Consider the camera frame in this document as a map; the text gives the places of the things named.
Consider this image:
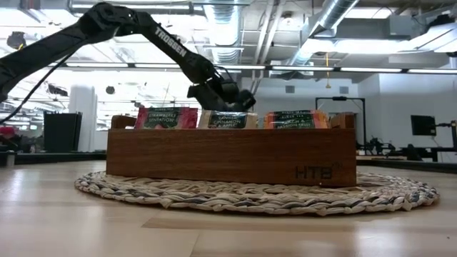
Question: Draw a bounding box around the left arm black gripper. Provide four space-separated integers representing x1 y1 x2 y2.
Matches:
187 76 257 112

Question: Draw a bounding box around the red strawberry tea packet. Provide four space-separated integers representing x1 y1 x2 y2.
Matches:
134 106 199 130

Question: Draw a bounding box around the orange peach tea packet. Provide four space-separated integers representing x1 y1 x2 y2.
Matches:
263 109 330 130

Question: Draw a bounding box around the wooden three-compartment tea box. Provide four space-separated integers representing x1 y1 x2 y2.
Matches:
106 112 358 188

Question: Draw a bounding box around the long linear ceiling light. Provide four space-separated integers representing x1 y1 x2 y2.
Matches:
46 61 457 74

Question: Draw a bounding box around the gray ceiling pipe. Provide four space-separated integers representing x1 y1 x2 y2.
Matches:
67 0 208 17

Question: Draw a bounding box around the round woven straw placemat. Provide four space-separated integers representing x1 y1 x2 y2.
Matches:
74 170 440 217

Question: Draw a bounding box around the white square column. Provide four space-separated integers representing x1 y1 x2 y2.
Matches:
69 84 99 153

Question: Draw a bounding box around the black cabinet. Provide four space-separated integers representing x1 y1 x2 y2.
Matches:
43 111 83 153

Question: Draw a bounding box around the black monitor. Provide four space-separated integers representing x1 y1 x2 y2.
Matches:
410 114 437 136

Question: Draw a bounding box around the black background desk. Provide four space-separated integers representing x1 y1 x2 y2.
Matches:
356 135 457 162

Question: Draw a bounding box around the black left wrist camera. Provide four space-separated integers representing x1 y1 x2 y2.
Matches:
219 80 241 104

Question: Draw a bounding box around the silver ventilation duct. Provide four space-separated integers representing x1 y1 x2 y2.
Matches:
285 0 360 67
203 0 246 78

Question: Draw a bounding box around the yellow hanging cord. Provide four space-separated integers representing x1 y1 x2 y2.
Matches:
323 52 332 89

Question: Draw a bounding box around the black background gantry frame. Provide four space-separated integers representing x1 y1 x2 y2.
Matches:
314 95 367 155

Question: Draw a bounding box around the black ceiling cable reel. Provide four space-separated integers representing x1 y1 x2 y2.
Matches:
6 31 28 51

